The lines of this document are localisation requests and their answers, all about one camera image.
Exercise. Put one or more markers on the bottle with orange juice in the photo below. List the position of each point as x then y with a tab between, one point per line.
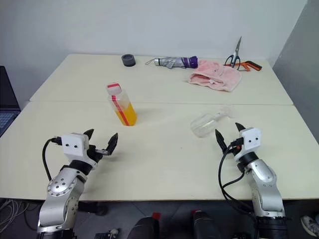
125	112

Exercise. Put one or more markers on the dark laptop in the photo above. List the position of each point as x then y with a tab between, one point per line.
6	99

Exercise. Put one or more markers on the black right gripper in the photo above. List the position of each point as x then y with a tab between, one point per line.
230	149

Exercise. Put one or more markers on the orange and black hand tool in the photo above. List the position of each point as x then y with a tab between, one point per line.
253	65

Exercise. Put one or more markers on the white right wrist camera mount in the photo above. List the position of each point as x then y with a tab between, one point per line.
251	140

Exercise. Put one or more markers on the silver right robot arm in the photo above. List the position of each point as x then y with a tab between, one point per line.
266	189

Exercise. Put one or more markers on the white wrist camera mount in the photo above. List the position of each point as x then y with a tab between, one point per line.
73	145
251	140

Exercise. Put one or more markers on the pink towel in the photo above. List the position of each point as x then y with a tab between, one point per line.
219	76

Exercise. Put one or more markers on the white sneaker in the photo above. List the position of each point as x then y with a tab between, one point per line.
310	225

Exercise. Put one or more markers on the dark rounded shape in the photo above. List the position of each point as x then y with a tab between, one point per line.
144	227
205	224

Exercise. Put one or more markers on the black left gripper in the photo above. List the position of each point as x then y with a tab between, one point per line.
92	153

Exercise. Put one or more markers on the clear plastic bottle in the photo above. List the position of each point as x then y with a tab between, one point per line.
203	125

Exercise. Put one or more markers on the folded grey purple umbrella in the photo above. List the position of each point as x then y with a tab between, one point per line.
174	62

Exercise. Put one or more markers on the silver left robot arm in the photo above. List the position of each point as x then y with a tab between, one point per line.
62	196

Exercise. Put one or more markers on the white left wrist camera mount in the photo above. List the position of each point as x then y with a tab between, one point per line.
73	145

